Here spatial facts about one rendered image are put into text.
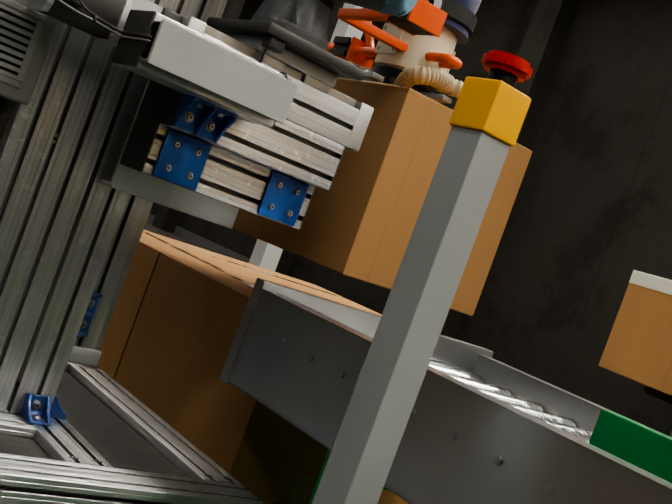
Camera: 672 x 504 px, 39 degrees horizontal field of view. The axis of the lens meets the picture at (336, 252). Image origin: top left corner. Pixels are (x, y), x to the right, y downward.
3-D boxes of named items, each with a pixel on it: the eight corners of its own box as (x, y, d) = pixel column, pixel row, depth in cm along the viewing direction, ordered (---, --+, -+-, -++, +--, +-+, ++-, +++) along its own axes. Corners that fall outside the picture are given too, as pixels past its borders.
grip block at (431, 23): (439, 37, 185) (448, 13, 185) (408, 19, 180) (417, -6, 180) (412, 36, 192) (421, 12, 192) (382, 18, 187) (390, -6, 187)
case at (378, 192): (473, 316, 215) (533, 151, 214) (342, 274, 191) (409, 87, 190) (325, 256, 263) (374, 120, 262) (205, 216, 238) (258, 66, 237)
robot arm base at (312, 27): (276, 28, 164) (296, -26, 164) (232, 24, 176) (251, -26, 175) (340, 62, 173) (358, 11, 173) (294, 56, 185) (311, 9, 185)
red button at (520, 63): (534, 98, 126) (544, 70, 126) (501, 79, 122) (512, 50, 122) (496, 93, 132) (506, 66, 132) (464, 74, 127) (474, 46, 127)
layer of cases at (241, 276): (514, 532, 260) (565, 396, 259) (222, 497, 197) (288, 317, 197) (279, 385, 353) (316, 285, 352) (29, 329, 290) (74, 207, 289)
